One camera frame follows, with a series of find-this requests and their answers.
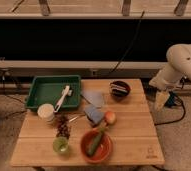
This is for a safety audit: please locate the peach fruit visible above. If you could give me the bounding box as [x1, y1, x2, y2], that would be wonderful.
[104, 111, 116, 125]

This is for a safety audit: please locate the green cup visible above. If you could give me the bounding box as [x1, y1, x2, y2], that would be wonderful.
[53, 137, 69, 154]

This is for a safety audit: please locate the green plastic tray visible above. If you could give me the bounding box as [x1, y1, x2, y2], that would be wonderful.
[25, 75, 81, 112]

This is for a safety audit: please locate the dark bowl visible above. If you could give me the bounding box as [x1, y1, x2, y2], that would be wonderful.
[110, 81, 131, 98]

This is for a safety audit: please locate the orange bowl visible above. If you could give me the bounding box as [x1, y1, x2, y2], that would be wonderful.
[80, 130, 113, 164]

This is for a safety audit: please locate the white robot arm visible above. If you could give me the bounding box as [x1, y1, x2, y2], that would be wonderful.
[149, 44, 191, 111]

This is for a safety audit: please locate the dark grape bunch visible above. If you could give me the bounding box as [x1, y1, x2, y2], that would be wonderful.
[56, 116, 70, 139]

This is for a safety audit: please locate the black floor cable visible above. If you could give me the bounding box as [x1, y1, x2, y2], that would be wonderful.
[154, 77, 187, 127]

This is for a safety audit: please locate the white cup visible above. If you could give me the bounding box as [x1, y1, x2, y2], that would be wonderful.
[37, 103, 54, 122]

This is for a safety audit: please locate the green cucumber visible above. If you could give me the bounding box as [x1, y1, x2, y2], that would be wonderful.
[87, 132, 104, 157]

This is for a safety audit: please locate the blue cloth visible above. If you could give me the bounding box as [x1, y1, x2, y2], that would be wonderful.
[81, 90, 104, 108]

